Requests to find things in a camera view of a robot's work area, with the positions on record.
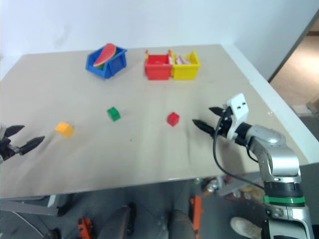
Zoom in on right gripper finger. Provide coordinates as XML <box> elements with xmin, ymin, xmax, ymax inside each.
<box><xmin>192</xmin><ymin>119</ymin><xmax>216</xmax><ymax>137</ymax></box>
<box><xmin>208</xmin><ymin>107</ymin><xmax>227</xmax><ymax>117</ymax></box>

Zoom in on red cube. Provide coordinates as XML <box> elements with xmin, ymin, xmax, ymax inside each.
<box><xmin>166</xmin><ymin>112</ymin><xmax>180</xmax><ymax>127</ymax></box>

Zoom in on red and white packets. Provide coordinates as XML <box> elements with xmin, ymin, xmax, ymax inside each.
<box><xmin>174</xmin><ymin>55</ymin><xmax>193</xmax><ymax>65</ymax></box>

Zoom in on toy watermelon slice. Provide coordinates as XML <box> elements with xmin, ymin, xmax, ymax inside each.
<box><xmin>93</xmin><ymin>43</ymin><xmax>118</xmax><ymax>68</ymax></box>

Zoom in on yellow toy block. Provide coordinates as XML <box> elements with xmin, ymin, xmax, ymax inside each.
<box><xmin>55</xmin><ymin>121</ymin><xmax>75</xmax><ymax>137</ymax></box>

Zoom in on orange and black tool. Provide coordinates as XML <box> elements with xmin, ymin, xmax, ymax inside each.
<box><xmin>189</xmin><ymin>195</ymin><xmax>204</xmax><ymax>238</ymax></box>

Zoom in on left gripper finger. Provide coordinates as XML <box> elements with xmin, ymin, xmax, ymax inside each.
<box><xmin>4</xmin><ymin>124</ymin><xmax>26</xmax><ymax>138</ymax></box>
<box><xmin>17</xmin><ymin>135</ymin><xmax>46</xmax><ymax>156</ymax></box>

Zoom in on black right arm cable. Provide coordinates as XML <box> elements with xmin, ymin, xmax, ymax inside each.
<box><xmin>212</xmin><ymin>117</ymin><xmax>266</xmax><ymax>190</ymax></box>

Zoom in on grey metal table frame bar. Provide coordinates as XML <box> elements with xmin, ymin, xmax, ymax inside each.
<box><xmin>0</xmin><ymin>198</ymin><xmax>59</xmax><ymax>216</ymax></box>

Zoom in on green cube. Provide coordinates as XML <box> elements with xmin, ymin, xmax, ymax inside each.
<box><xmin>107</xmin><ymin>107</ymin><xmax>122</xmax><ymax>122</ymax></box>

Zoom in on white shoe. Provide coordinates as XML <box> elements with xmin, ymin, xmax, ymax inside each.
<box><xmin>230</xmin><ymin>217</ymin><xmax>263</xmax><ymax>239</ymax></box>

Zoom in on drink cans pile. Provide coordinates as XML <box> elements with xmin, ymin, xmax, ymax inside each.
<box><xmin>202</xmin><ymin>176</ymin><xmax>225</xmax><ymax>195</ymax></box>

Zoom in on blue plastic storage bin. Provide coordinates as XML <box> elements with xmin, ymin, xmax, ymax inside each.
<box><xmin>85</xmin><ymin>45</ymin><xmax>128</xmax><ymax>80</ymax></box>

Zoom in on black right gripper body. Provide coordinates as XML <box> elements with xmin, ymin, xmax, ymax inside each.
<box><xmin>213</xmin><ymin>107</ymin><xmax>234</xmax><ymax>139</ymax></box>

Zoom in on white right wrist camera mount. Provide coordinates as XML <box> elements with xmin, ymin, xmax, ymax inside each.
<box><xmin>225</xmin><ymin>93</ymin><xmax>250</xmax><ymax>140</ymax></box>

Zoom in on orange and black tracked toy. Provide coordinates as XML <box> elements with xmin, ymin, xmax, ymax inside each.
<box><xmin>76</xmin><ymin>216</ymin><xmax>97</xmax><ymax>239</ymax></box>

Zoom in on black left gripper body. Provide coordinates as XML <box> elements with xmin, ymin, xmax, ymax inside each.
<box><xmin>0</xmin><ymin>136</ymin><xmax>21</xmax><ymax>161</ymax></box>

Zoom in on yellow plastic storage bin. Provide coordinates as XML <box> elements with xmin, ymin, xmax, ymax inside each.
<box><xmin>170</xmin><ymin>49</ymin><xmax>202</xmax><ymax>81</ymax></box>

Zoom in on red plastic storage bin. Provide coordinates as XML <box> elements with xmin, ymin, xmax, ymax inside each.
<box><xmin>144</xmin><ymin>49</ymin><xmax>173</xmax><ymax>81</ymax></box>

